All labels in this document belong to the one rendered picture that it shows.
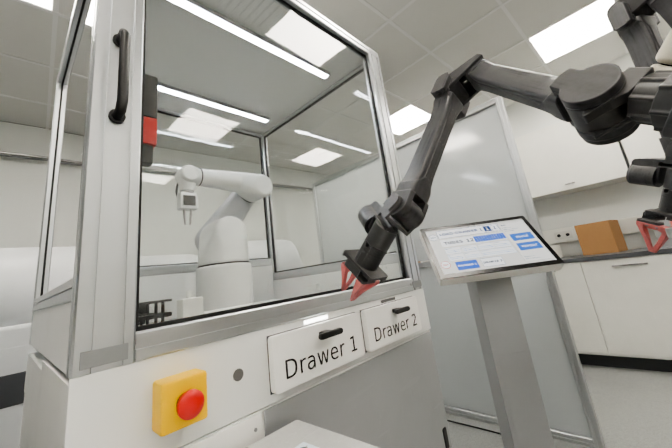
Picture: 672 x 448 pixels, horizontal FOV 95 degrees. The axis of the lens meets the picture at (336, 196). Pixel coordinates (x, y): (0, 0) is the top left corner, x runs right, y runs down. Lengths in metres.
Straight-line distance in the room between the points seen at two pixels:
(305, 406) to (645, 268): 3.03
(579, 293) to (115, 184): 3.42
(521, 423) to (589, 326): 1.99
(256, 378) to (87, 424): 0.27
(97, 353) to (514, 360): 1.46
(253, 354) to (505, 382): 1.18
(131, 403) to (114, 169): 0.38
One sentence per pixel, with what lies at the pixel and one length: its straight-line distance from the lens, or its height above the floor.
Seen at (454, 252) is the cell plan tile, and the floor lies 1.06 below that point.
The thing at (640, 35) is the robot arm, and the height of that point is 1.51.
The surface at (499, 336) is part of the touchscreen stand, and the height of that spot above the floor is 0.69.
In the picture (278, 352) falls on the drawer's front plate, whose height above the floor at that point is 0.90.
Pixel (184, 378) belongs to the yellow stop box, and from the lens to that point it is 0.63.
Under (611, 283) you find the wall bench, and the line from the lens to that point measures 3.49.
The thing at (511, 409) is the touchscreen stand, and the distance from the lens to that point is 1.69.
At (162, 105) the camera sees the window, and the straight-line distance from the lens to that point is 0.77.
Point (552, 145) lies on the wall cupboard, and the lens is 3.96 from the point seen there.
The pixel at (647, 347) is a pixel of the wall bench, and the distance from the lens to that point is 3.57.
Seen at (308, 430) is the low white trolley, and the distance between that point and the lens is 0.74.
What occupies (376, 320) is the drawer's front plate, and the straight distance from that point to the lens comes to 0.98.
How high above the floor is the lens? 1.04
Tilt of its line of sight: 14 degrees up
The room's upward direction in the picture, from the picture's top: 8 degrees counter-clockwise
